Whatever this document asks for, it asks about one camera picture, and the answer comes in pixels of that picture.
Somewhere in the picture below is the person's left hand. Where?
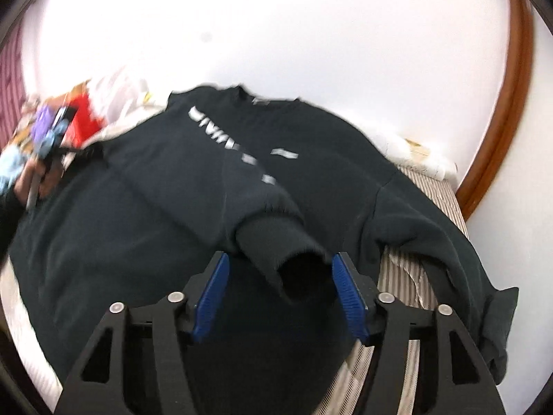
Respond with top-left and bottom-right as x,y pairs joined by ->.
13,159 -> 57,209

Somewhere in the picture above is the beige striped bedspread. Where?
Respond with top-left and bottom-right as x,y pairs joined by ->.
0,162 -> 474,415

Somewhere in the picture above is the white quilt with yellow spots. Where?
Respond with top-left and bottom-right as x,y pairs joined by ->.
86,69 -> 459,182

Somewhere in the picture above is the colourful printed cloth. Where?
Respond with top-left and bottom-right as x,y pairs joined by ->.
0,79 -> 106,195

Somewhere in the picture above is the brown wooden trim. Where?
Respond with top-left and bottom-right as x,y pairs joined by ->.
456,0 -> 534,222

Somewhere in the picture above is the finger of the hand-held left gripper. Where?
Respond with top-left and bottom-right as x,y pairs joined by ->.
56,144 -> 105,162

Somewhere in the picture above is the red striped curtain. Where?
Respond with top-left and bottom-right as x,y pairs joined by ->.
0,28 -> 29,143

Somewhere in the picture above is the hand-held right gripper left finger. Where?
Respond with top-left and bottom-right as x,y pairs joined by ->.
54,251 -> 232,415

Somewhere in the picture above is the black sweatshirt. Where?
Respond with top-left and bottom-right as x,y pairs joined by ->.
9,84 -> 519,415

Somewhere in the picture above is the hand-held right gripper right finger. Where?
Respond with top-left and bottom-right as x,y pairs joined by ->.
330,251 -> 506,415

